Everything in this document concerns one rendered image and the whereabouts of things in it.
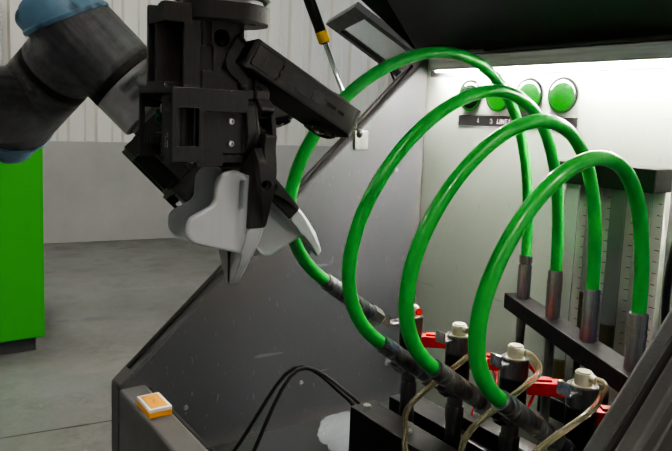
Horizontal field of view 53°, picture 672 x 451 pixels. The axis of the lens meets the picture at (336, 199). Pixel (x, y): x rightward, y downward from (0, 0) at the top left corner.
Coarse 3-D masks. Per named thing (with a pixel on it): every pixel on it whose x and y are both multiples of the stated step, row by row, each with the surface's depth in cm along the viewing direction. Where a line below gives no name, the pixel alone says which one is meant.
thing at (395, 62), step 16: (432, 48) 78; (448, 48) 79; (384, 64) 74; (400, 64) 75; (480, 64) 82; (368, 80) 73; (496, 80) 84; (352, 96) 72; (512, 112) 87; (304, 144) 70; (304, 160) 70; (528, 160) 89; (288, 176) 70; (528, 176) 90; (288, 192) 70; (528, 192) 90; (528, 240) 91; (304, 256) 71; (528, 256) 92; (320, 272) 73
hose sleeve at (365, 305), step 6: (330, 276) 74; (330, 282) 73; (336, 282) 74; (324, 288) 74; (330, 288) 74; (336, 288) 74; (330, 294) 75; (336, 294) 74; (342, 294) 75; (342, 300) 75; (360, 300) 76; (366, 300) 78; (366, 306) 77; (372, 306) 78; (366, 312) 77; (372, 312) 77
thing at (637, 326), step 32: (576, 160) 57; (608, 160) 59; (544, 192) 55; (640, 192) 62; (512, 224) 54; (640, 224) 64; (640, 256) 64; (480, 288) 53; (640, 288) 65; (480, 320) 52; (640, 320) 65; (480, 352) 53; (640, 352) 66; (480, 384) 54; (512, 416) 56
